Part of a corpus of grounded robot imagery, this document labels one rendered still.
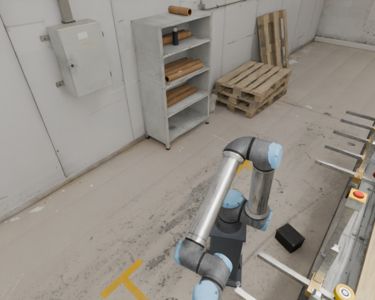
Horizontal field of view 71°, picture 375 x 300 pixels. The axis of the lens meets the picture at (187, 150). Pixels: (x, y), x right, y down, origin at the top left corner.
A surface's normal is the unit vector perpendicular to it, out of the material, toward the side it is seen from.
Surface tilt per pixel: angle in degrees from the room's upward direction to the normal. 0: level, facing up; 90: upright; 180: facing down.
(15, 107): 90
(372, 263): 0
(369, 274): 0
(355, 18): 90
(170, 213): 0
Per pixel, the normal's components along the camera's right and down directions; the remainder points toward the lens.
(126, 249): -0.01, -0.79
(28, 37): 0.75, 0.40
